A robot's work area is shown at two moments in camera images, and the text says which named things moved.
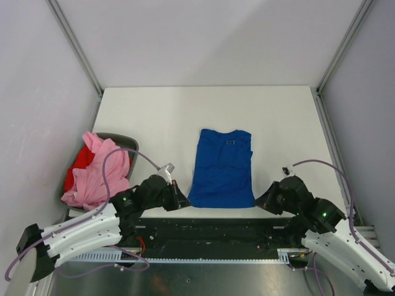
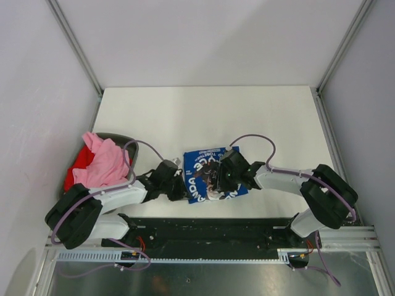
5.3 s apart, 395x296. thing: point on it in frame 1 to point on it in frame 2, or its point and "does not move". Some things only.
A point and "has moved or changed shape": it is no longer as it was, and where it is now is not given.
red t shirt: (83, 159) does not move
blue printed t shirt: (223, 171) has moved or changed shape
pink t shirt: (90, 188) does not move
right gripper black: (266, 200) to (221, 184)
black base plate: (208, 238) does not move
